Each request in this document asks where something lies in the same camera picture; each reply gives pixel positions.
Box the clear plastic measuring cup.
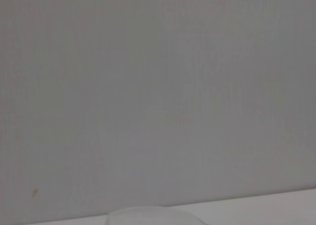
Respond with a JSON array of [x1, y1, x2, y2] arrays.
[[105, 206, 209, 225]]

